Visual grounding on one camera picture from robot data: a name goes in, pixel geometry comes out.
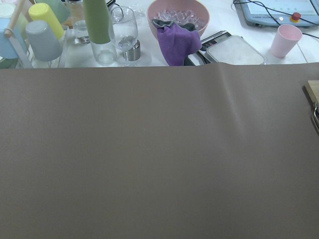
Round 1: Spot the grey plastic cup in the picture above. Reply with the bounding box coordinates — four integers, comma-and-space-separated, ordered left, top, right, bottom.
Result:
25, 20, 62, 62

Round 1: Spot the pink plastic cup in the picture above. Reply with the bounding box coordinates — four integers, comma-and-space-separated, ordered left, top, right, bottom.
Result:
270, 24, 303, 58

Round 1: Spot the yellow plastic cup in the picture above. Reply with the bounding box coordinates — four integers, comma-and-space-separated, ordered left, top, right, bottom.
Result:
28, 2, 64, 39

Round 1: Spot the blue plastic cup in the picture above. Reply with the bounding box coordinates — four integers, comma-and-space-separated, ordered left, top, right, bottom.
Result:
0, 16, 28, 60

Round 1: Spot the brown table mat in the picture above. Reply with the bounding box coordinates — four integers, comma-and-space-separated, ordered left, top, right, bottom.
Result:
0, 63, 319, 239

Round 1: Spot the steel jigger on counter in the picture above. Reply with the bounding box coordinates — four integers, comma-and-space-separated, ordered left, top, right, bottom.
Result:
123, 40, 141, 62

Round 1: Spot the purple cloth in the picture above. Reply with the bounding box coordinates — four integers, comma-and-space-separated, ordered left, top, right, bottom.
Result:
157, 23, 202, 66

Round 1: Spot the digital kitchen scale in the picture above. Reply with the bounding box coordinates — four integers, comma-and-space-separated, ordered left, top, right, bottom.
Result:
199, 31, 265, 65

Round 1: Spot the clear wine glass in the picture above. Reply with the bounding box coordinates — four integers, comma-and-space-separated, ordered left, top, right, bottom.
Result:
110, 6, 147, 67

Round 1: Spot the pink bowl with ice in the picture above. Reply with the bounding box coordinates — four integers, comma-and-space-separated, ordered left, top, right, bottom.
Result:
147, 0, 210, 37

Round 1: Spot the green sleeved glass bottle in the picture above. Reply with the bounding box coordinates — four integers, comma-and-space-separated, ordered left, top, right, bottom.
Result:
83, 0, 117, 66

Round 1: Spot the small clear glass bottle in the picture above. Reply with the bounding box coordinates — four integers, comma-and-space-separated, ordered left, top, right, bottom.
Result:
65, 0, 90, 44

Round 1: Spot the teach pendant with red button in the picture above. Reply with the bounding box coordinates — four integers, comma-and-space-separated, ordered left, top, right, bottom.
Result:
233, 0, 319, 27

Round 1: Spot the wooden cutting board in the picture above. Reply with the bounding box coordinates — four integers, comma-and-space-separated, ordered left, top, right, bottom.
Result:
304, 80, 319, 134

